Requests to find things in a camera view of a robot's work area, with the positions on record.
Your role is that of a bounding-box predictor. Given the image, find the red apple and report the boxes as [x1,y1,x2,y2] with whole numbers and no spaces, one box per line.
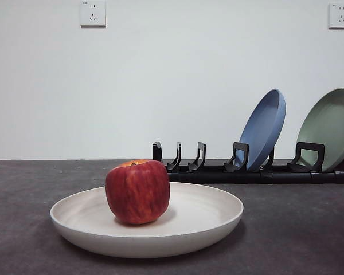
[105,159,171,226]

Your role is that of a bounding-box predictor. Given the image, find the pale yellow plate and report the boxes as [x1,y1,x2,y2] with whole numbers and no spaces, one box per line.
[49,182,244,259]

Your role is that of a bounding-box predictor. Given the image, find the black plate rack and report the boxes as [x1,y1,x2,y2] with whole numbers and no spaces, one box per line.
[152,141,344,184]

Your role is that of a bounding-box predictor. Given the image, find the blue plate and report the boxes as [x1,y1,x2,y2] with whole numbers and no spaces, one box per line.
[239,88,287,172]

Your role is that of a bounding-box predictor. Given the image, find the green plate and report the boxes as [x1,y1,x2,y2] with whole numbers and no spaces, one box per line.
[296,87,344,173]

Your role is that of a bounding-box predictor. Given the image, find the white wall socket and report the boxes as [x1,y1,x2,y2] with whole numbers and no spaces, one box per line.
[80,0,107,29]
[329,3,344,30]

